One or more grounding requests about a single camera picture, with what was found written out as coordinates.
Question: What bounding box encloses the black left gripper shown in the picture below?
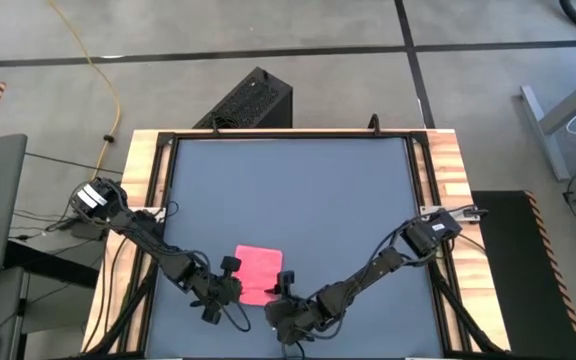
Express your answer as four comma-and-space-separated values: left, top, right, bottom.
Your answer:
187, 255, 243, 325

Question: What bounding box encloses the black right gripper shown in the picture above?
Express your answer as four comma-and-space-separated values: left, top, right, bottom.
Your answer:
264, 270, 327, 347

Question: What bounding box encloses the pink terry towel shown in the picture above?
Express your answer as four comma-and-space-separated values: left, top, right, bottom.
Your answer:
233, 243, 285, 307

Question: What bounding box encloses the black perforated computer tower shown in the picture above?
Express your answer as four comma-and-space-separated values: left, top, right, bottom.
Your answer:
192, 66, 294, 130

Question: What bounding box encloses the wooden desk with grey legs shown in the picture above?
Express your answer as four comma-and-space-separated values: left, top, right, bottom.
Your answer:
520, 0, 576, 182

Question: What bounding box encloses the black diagonal frame strut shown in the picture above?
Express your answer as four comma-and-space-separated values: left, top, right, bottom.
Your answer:
432, 274, 504, 354
87, 269, 159, 357

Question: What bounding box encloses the black table frame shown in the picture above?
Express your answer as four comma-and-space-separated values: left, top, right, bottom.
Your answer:
140, 129, 512, 360

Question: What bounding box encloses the yellow hanging cable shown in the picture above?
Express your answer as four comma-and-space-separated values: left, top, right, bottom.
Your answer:
47, 0, 122, 182

